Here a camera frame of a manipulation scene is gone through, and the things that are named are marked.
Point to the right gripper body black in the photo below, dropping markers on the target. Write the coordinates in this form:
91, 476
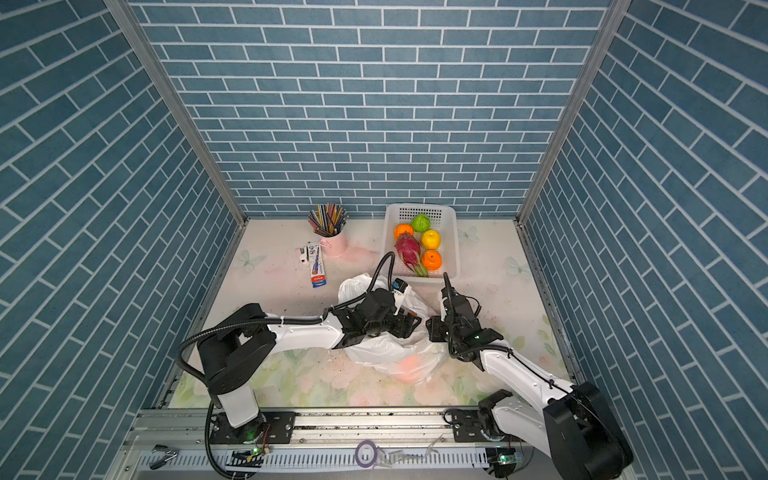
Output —
442, 330

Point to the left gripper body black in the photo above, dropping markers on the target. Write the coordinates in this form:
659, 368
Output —
399, 324

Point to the white plastic bag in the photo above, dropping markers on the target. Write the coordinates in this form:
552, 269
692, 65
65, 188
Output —
411, 360

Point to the orange fruit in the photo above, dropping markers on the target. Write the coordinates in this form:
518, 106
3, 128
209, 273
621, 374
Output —
431, 260
401, 229

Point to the pink dragon fruit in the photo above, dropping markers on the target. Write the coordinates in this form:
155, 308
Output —
409, 251

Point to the yellow lemon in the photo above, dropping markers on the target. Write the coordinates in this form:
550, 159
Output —
431, 240

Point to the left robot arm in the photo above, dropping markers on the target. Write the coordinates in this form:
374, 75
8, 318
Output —
225, 357

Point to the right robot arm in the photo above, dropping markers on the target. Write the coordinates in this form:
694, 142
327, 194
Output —
572, 424

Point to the toothpaste box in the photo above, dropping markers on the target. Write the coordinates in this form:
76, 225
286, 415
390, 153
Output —
316, 265

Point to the pink pencil cup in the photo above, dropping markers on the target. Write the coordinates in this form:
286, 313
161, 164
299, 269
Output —
334, 246

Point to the white plastic basket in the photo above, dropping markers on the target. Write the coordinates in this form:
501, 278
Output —
443, 219

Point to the colored pencils bundle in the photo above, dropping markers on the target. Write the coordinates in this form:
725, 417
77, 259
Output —
327, 220

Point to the purple tape roll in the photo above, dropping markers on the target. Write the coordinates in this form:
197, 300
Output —
366, 454

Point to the metal clip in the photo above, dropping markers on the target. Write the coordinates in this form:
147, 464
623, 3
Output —
165, 455

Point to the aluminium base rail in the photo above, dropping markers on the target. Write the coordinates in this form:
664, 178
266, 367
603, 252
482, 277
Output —
317, 440

